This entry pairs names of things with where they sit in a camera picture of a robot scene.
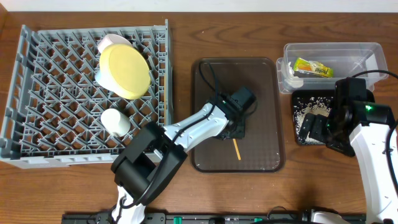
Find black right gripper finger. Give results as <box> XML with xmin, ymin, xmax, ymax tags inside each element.
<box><xmin>308</xmin><ymin>114</ymin><xmax>328</xmax><ymax>143</ymax></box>
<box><xmin>298</xmin><ymin>113</ymin><xmax>315</xmax><ymax>141</ymax></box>

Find wooden chopstick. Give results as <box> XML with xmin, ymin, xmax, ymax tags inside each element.
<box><xmin>233</xmin><ymin>139</ymin><xmax>241</xmax><ymax>161</ymax></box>

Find green orange snack wrapper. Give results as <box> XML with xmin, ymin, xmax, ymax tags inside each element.
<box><xmin>293</xmin><ymin>57</ymin><xmax>334</xmax><ymax>78</ymax></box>

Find yellow plate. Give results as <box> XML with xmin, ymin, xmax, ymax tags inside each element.
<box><xmin>99</xmin><ymin>44</ymin><xmax>151</xmax><ymax>100</ymax></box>

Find small pale green bowl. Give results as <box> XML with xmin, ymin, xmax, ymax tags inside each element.
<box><xmin>100</xmin><ymin>108</ymin><xmax>131</xmax><ymax>137</ymax></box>

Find blue bowl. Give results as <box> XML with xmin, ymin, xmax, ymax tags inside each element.
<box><xmin>95</xmin><ymin>70</ymin><xmax>116</xmax><ymax>92</ymax></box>

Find pink bowl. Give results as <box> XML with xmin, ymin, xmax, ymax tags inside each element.
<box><xmin>98</xmin><ymin>34</ymin><xmax>132</xmax><ymax>53</ymax></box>

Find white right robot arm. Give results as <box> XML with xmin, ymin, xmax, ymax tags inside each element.
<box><xmin>299</xmin><ymin>100</ymin><xmax>397</xmax><ymax>223</ymax></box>

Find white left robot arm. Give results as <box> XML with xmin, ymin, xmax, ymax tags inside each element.
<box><xmin>111</xmin><ymin>90</ymin><xmax>256</xmax><ymax>223</ymax></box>

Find black waste tray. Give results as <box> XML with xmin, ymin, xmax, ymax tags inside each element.
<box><xmin>290</xmin><ymin>88</ymin><xmax>376</xmax><ymax>146</ymax></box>

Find grey dishwasher rack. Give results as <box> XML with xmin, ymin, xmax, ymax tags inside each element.
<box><xmin>1</xmin><ymin>25</ymin><xmax>173</xmax><ymax>169</ymax></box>

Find cooked rice leftovers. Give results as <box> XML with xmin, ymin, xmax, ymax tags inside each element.
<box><xmin>292</xmin><ymin>96</ymin><xmax>333</xmax><ymax>145</ymax></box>

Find crumpled white tissue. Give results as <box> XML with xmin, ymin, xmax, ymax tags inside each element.
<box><xmin>281</xmin><ymin>62</ymin><xmax>303</xmax><ymax>90</ymax></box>

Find dark brown serving tray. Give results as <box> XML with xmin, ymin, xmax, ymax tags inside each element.
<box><xmin>191</xmin><ymin>58</ymin><xmax>285</xmax><ymax>173</ymax></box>

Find clear plastic bin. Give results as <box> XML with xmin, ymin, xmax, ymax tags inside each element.
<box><xmin>276</xmin><ymin>42</ymin><xmax>387</xmax><ymax>94</ymax></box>

